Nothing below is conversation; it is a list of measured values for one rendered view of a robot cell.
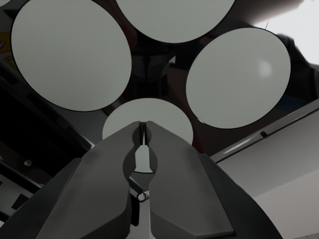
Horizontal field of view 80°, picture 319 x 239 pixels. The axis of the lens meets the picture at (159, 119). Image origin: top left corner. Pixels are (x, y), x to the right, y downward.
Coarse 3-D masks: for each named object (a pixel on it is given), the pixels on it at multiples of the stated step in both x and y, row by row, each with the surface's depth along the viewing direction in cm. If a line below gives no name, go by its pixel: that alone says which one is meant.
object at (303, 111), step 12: (300, 108) 20; (312, 108) 20; (288, 120) 21; (264, 132) 21; (276, 132) 21; (240, 144) 22; (252, 144) 22; (216, 156) 23; (228, 156) 23; (144, 192) 26
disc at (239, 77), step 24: (216, 48) 17; (240, 48) 17; (264, 48) 17; (192, 72) 18; (216, 72) 18; (240, 72) 18; (264, 72) 18; (288, 72) 18; (192, 96) 19; (216, 96) 19; (240, 96) 19; (264, 96) 19; (216, 120) 20; (240, 120) 21
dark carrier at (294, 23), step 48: (96, 0) 15; (240, 0) 15; (288, 0) 15; (0, 48) 16; (144, 48) 17; (192, 48) 17; (288, 48) 17; (144, 96) 19; (288, 96) 19; (192, 144) 22
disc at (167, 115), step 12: (120, 108) 19; (132, 108) 19; (144, 108) 19; (156, 108) 19; (168, 108) 20; (108, 120) 20; (120, 120) 20; (132, 120) 20; (144, 120) 20; (156, 120) 20; (168, 120) 20; (180, 120) 20; (108, 132) 21; (180, 132) 21; (192, 132) 21; (144, 144) 22; (144, 156) 23; (144, 168) 23
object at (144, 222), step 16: (0, 80) 21; (0, 96) 21; (16, 96) 21; (16, 112) 22; (32, 112) 22; (48, 128) 23; (0, 144) 17; (16, 144) 18; (64, 144) 24; (0, 160) 17; (16, 160) 18; (32, 160) 19; (16, 176) 18; (32, 176) 18; (48, 176) 19; (32, 192) 19; (144, 208) 30; (144, 224) 28
